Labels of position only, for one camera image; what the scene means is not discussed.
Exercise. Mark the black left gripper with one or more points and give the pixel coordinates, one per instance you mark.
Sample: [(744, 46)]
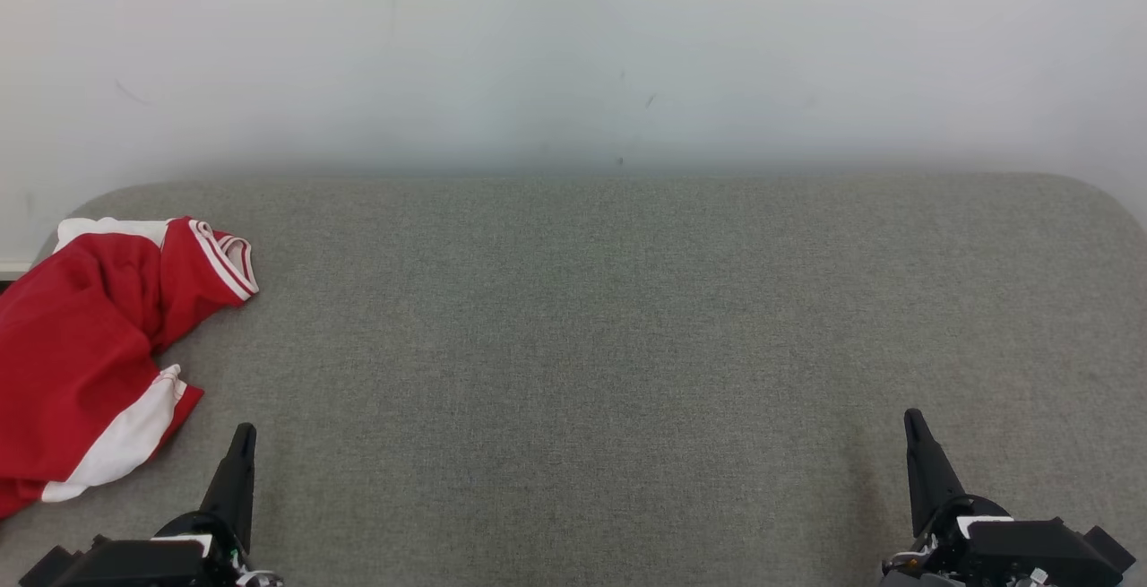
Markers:
[(226, 551)]

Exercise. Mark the red shorts with white panel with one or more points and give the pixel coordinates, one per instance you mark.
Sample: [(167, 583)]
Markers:
[(72, 363)]

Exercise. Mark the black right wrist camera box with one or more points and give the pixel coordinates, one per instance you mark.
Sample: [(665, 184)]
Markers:
[(1039, 556)]

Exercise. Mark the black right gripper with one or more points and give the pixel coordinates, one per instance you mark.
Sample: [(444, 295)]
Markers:
[(936, 538)]

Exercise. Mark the white wall baseboard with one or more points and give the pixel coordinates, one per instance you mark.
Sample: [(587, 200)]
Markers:
[(11, 270)]

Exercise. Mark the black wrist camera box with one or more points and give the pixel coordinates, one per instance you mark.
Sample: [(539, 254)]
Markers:
[(125, 562), (1039, 556)]

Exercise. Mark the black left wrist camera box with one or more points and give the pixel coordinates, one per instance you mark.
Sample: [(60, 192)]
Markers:
[(125, 562)]

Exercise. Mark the grey fabric sofa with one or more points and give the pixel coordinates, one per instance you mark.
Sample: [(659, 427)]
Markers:
[(573, 345)]

